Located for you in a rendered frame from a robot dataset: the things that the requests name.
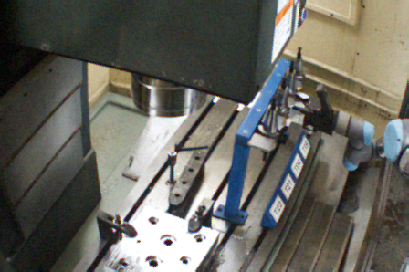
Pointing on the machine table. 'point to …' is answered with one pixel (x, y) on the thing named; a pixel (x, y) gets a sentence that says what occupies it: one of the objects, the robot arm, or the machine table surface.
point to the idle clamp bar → (195, 169)
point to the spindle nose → (164, 98)
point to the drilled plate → (149, 238)
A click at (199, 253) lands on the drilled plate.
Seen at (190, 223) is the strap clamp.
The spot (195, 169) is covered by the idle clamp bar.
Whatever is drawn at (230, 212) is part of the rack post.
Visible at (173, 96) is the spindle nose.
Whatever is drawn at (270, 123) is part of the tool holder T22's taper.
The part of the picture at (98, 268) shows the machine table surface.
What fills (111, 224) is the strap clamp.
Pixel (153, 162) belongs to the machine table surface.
